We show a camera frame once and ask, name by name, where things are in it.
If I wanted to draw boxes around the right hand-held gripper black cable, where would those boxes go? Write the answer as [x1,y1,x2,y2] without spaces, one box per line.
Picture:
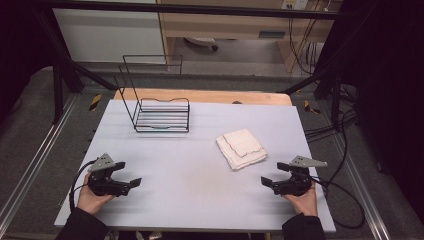
[309,109,366,230]

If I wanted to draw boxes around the white wall socket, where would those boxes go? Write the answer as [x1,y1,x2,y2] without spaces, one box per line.
[281,0,309,10]

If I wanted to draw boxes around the bundle of black floor cables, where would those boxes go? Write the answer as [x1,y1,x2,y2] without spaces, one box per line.
[304,109,359,144]

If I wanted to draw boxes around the person's right hand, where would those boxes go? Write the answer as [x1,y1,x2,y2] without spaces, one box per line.
[283,181,318,217]

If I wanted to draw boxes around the black wire rack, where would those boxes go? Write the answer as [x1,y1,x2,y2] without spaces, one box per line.
[114,54,191,134]

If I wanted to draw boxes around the grey chair base with caster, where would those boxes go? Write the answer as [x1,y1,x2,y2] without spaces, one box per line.
[183,36,220,52]

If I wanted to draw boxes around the light wooden desk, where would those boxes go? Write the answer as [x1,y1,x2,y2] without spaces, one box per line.
[156,0,344,73]

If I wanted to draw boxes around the hand-held gripper black cable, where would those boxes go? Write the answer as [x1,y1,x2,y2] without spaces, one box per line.
[68,159,98,212]
[309,109,366,230]

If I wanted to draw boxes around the white panel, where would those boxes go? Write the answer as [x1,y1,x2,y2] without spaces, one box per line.
[52,8,167,64]

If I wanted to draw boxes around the aluminium floor rail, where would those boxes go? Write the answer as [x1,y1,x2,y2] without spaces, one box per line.
[329,133,391,240]
[0,94,79,231]

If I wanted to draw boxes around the white towel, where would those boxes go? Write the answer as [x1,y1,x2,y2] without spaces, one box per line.
[215,128,269,172]

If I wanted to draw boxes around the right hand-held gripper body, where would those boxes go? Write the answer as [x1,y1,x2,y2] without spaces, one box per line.
[271,155,328,197]

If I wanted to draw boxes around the left hand-held gripper black cable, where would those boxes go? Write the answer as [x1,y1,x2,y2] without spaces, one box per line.
[68,159,98,212]

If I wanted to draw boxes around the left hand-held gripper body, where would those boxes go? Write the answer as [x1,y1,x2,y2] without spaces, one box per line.
[87,153,133,197]

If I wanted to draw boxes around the hanging black and yellow cables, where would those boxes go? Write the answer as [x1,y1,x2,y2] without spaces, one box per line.
[288,0,331,76]

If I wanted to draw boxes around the person's left hand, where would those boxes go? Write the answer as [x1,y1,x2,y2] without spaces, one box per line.
[77,173,116,216]

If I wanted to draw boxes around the black metal frame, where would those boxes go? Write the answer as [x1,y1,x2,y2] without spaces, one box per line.
[33,0,359,133]

